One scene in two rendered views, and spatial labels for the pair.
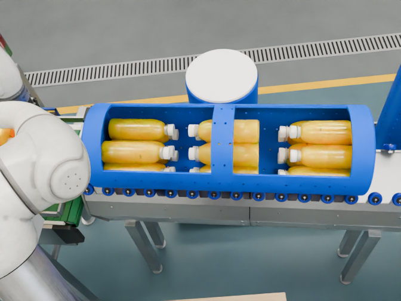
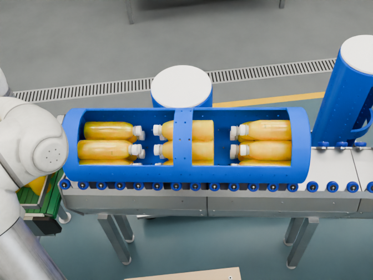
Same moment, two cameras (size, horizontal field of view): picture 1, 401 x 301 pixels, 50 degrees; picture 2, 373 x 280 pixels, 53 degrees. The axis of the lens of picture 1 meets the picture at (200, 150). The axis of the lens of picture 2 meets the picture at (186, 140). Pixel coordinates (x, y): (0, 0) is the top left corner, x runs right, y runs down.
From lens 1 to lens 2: 0.08 m
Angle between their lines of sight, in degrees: 5
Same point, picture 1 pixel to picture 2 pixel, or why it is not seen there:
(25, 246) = (10, 214)
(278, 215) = (232, 203)
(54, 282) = (34, 249)
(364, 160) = (302, 151)
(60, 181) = (42, 155)
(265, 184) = (219, 174)
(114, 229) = (88, 226)
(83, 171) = (62, 147)
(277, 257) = (232, 247)
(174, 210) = (141, 201)
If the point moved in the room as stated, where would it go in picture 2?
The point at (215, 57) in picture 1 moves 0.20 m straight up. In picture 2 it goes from (176, 72) to (172, 37)
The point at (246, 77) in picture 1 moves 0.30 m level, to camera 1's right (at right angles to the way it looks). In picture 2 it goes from (202, 88) to (266, 76)
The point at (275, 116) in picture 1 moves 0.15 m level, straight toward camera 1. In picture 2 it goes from (227, 118) to (226, 149)
